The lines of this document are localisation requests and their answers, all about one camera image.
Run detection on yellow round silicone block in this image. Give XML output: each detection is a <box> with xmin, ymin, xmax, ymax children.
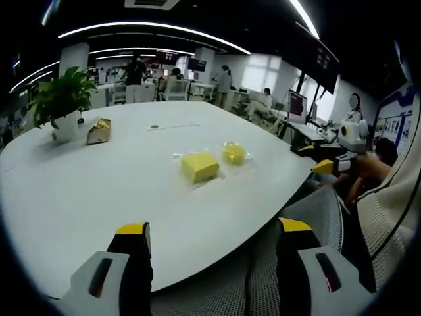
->
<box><xmin>222</xmin><ymin>140</ymin><xmax>248</xmax><ymax>166</ymax></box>

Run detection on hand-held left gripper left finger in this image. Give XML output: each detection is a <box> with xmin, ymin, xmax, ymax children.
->
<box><xmin>59</xmin><ymin>222</ymin><xmax>155</xmax><ymax>300</ymax></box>

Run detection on yellow rectangular silicone block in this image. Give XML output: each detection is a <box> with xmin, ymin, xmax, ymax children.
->
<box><xmin>180</xmin><ymin>150</ymin><xmax>221</xmax><ymax>184</ymax></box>

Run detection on brown gold paper bag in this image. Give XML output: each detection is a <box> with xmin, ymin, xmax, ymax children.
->
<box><xmin>86</xmin><ymin>116</ymin><xmax>112</xmax><ymax>146</ymax></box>

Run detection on large black hanging screen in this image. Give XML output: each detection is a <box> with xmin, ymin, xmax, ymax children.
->
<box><xmin>314</xmin><ymin>45</ymin><xmax>340</xmax><ymax>95</ymax></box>

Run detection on cluttered white desk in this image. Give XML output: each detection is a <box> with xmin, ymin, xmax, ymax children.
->
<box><xmin>285</xmin><ymin>120</ymin><xmax>340</xmax><ymax>146</ymax></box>

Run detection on wall poster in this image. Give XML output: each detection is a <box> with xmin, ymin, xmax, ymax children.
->
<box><xmin>374</xmin><ymin>82</ymin><xmax>416</xmax><ymax>157</ymax></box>

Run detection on small yellow wrapped cake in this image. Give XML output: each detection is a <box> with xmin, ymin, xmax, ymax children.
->
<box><xmin>218</xmin><ymin>140</ymin><xmax>256</xmax><ymax>171</ymax></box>

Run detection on green potted plant white pot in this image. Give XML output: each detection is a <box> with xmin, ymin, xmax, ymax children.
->
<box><xmin>32</xmin><ymin>66</ymin><xmax>99</xmax><ymax>143</ymax></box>

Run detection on grey mesh office chair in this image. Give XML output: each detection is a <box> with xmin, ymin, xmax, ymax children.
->
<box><xmin>150</xmin><ymin>189</ymin><xmax>350</xmax><ymax>316</ymax></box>

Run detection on computer monitor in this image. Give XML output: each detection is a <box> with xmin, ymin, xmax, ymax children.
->
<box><xmin>287</xmin><ymin>90</ymin><xmax>309</xmax><ymax>125</ymax></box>

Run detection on person's right hand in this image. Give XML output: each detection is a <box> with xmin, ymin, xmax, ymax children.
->
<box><xmin>335</xmin><ymin>154</ymin><xmax>393</xmax><ymax>202</ymax></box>

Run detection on table cable hatch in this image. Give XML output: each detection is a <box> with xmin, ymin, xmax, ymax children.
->
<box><xmin>146</xmin><ymin>122</ymin><xmax>202</xmax><ymax>132</ymax></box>

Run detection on large yellow wrapped cake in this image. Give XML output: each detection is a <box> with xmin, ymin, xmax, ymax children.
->
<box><xmin>172</xmin><ymin>149</ymin><xmax>227</xmax><ymax>189</ymax></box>

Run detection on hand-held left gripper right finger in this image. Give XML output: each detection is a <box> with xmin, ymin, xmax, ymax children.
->
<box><xmin>275</xmin><ymin>217</ymin><xmax>378</xmax><ymax>316</ymax></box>

